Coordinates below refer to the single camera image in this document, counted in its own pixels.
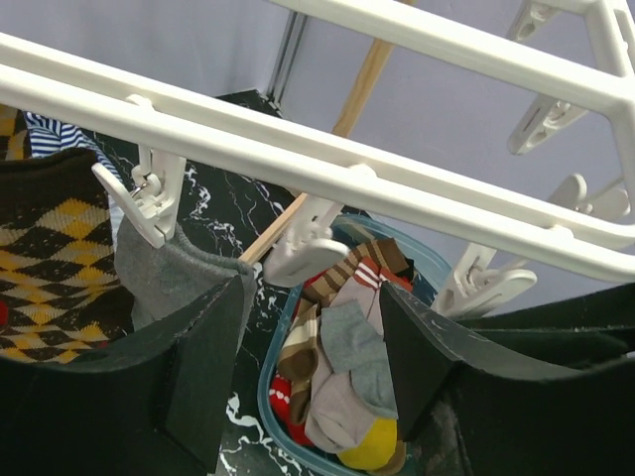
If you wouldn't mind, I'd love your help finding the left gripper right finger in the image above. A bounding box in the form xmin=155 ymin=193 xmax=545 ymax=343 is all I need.
xmin=380 ymin=285 xmax=634 ymax=475

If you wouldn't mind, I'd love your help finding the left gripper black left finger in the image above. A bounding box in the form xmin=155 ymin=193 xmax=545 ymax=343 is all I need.
xmin=1 ymin=277 xmax=244 ymax=475

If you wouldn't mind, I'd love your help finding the grey sock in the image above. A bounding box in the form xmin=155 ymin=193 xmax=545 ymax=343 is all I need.
xmin=303 ymin=277 xmax=399 ymax=453
xmin=114 ymin=218 xmax=257 ymax=331

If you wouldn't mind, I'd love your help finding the brown argyle sock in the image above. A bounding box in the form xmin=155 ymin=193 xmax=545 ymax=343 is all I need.
xmin=0 ymin=111 xmax=133 ymax=366

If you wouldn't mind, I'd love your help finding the white plastic clip hanger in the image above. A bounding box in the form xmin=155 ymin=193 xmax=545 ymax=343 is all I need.
xmin=0 ymin=0 xmax=635 ymax=282

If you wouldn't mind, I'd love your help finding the wooden drying rack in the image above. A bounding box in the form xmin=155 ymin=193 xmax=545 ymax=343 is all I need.
xmin=237 ymin=0 xmax=416 ymax=264

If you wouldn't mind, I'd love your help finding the white right hanger clip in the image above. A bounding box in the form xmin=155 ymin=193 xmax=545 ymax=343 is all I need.
xmin=432 ymin=243 xmax=537 ymax=319

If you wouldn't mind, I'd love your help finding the white hanger clip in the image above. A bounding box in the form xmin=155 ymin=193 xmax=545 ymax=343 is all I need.
xmin=432 ymin=243 xmax=537 ymax=319
xmin=263 ymin=195 xmax=349 ymax=288

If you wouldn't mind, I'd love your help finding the white middle hanger clip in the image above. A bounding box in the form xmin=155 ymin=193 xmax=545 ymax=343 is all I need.
xmin=263 ymin=195 xmax=349 ymax=288

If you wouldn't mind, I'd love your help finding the white clip holding grey sock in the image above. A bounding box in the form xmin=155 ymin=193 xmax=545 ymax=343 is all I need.
xmin=91 ymin=145 xmax=187 ymax=248

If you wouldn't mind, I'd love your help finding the red white sock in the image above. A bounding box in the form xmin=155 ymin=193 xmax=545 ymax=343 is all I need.
xmin=269 ymin=373 xmax=314 ymax=446

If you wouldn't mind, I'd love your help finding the brown striped sock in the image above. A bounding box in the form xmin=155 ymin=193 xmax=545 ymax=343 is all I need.
xmin=276 ymin=237 xmax=413 ymax=422

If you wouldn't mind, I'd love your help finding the clear blue plastic bin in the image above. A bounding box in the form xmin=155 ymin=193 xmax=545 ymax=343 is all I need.
xmin=258 ymin=214 xmax=450 ymax=475

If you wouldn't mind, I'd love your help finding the yellow sock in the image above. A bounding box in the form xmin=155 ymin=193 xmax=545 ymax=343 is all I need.
xmin=336 ymin=418 xmax=398 ymax=470

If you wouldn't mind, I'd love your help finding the blue striped cloth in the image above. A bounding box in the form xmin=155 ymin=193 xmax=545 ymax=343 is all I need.
xmin=23 ymin=111 xmax=121 ymax=179

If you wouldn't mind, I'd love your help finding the right vertical aluminium post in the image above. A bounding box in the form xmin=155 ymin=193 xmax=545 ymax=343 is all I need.
xmin=266 ymin=11 xmax=308 ymax=108

